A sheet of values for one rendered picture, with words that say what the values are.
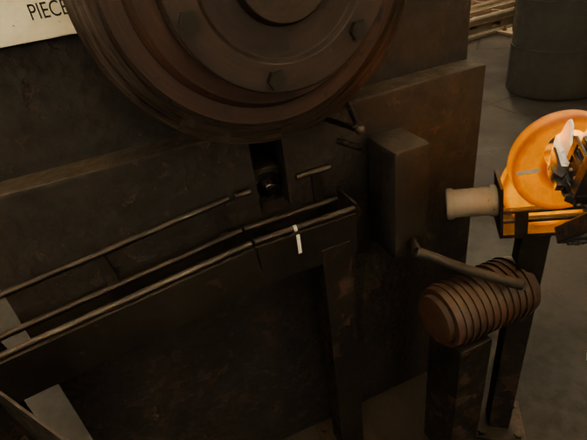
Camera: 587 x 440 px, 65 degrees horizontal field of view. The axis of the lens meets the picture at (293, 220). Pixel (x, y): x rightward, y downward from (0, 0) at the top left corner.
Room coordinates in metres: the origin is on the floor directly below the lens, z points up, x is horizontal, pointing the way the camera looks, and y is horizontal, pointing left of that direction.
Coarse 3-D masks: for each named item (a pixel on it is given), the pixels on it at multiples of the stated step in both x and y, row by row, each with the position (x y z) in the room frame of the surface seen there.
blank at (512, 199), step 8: (552, 144) 0.71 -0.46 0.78; (544, 152) 0.69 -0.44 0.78; (504, 176) 0.71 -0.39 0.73; (504, 184) 0.70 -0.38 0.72; (512, 184) 0.70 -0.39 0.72; (504, 192) 0.70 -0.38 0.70; (512, 192) 0.70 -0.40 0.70; (504, 200) 0.70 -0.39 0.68; (512, 200) 0.70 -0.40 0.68; (520, 200) 0.69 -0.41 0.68; (536, 224) 0.69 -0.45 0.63; (544, 224) 0.68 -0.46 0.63
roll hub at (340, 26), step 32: (160, 0) 0.55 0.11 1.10; (192, 0) 0.55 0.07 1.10; (224, 0) 0.57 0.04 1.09; (256, 0) 0.56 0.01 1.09; (288, 0) 0.58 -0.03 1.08; (320, 0) 0.59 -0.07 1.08; (352, 0) 0.62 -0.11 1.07; (224, 32) 0.57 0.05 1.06; (256, 32) 0.58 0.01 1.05; (288, 32) 0.59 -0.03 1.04; (320, 32) 0.61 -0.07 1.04; (224, 64) 0.56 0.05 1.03; (256, 64) 0.57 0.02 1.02; (288, 64) 0.58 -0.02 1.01; (320, 64) 0.60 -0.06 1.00
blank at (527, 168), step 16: (560, 112) 0.62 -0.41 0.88; (576, 112) 0.61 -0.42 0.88; (528, 128) 0.63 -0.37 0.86; (544, 128) 0.60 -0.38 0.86; (560, 128) 0.60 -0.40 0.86; (576, 128) 0.60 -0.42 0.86; (528, 144) 0.61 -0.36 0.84; (544, 144) 0.60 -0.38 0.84; (512, 160) 0.62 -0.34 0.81; (528, 160) 0.60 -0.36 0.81; (544, 160) 0.60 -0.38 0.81; (512, 176) 0.61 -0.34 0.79; (528, 176) 0.60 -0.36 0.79; (544, 176) 0.60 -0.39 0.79; (528, 192) 0.60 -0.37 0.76; (544, 192) 0.60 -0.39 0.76; (560, 192) 0.59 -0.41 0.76; (560, 208) 0.59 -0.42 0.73
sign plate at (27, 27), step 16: (0, 0) 0.69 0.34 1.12; (16, 0) 0.70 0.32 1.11; (32, 0) 0.70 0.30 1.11; (48, 0) 0.71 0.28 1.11; (0, 16) 0.69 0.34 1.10; (16, 16) 0.69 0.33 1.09; (32, 16) 0.70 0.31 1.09; (48, 16) 0.70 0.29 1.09; (64, 16) 0.71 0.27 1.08; (0, 32) 0.68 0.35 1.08; (16, 32) 0.69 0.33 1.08; (32, 32) 0.70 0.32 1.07; (48, 32) 0.70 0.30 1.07; (64, 32) 0.71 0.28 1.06
